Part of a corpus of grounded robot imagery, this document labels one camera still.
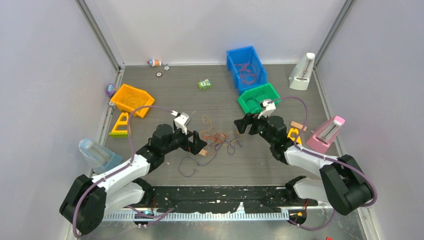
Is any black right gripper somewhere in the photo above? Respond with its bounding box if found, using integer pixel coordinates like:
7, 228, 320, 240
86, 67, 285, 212
234, 110, 275, 146

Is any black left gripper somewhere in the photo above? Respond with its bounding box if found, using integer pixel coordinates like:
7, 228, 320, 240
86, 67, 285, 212
162, 124, 206, 155

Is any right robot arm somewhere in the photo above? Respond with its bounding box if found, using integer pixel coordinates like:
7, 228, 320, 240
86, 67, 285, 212
234, 113, 377, 216

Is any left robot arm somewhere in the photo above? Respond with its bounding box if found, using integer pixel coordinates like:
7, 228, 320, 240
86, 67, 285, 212
59, 124, 207, 238

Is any small wooden block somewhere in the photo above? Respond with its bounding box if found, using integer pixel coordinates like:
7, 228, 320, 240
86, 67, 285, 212
198, 149, 207, 157

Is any green plastic bin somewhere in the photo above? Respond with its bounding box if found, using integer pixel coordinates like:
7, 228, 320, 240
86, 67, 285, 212
237, 83, 281, 114

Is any blue plastic bin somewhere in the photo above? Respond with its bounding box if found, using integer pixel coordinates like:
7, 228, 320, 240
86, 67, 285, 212
226, 46, 268, 95

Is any green monster toy block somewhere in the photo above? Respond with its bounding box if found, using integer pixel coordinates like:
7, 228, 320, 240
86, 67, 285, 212
197, 78, 212, 90

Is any yellow triangle block right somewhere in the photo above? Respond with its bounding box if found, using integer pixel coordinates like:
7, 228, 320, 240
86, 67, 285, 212
287, 127, 302, 145

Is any yellow triangle block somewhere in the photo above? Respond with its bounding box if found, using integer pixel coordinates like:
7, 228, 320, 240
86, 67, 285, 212
287, 127, 302, 145
108, 112, 131, 138

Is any white metronome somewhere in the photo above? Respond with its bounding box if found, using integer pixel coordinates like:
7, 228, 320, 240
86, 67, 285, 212
289, 52, 316, 91

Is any pink metronome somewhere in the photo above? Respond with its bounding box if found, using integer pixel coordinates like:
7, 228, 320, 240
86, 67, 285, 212
306, 115, 345, 154

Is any yellow triangle block left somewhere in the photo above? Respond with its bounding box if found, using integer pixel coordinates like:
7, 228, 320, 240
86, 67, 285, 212
108, 112, 131, 138

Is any orange plastic bin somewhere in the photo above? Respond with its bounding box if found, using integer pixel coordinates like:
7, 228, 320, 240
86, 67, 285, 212
110, 84, 155, 113

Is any small clown figurine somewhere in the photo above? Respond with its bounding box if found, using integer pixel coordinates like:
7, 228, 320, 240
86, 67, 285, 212
146, 58, 163, 67

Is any clear plastic bottle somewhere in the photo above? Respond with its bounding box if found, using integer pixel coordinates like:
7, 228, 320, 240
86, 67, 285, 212
78, 138, 123, 175

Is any purple round toy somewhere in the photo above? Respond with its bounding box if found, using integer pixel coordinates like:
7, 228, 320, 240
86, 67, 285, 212
105, 84, 117, 97

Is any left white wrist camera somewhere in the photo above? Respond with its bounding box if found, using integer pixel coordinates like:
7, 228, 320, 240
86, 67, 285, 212
171, 110, 191, 135

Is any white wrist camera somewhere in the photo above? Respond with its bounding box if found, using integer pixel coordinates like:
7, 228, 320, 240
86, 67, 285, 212
171, 110, 191, 135
257, 99, 276, 119

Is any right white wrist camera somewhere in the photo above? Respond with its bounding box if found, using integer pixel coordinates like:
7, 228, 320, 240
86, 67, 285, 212
257, 99, 276, 119

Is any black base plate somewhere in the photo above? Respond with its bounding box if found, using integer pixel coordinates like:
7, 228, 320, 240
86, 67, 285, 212
131, 186, 318, 214

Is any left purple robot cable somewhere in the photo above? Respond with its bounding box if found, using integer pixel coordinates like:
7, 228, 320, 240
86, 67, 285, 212
72, 105, 178, 239

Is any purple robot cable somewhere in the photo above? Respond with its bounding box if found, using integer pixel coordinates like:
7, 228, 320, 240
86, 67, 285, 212
72, 105, 178, 239
269, 96, 379, 230

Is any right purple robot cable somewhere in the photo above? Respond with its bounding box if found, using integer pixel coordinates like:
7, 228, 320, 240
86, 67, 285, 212
269, 96, 379, 230

